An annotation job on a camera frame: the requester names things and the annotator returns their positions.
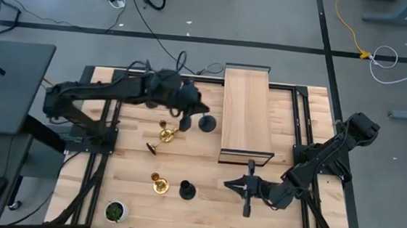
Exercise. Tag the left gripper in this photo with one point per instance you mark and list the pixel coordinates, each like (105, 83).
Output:
(188, 94)

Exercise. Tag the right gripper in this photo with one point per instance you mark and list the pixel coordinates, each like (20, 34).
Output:
(250, 188)

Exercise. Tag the gold candlestick holder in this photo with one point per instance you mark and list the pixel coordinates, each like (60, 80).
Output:
(166, 136)
(161, 186)
(151, 148)

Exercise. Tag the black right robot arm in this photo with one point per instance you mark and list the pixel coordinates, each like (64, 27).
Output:
(316, 163)

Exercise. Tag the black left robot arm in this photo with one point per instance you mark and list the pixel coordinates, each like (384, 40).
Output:
(118, 87)

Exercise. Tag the small plant in white pot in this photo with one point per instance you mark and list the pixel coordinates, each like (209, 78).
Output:
(114, 212)

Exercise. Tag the grey desk leg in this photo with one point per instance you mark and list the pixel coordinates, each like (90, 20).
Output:
(396, 19)

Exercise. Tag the wooden shelf riser black frame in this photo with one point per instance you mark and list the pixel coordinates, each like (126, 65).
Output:
(247, 114)

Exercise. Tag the black aluminium table frame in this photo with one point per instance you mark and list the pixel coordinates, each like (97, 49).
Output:
(289, 88)

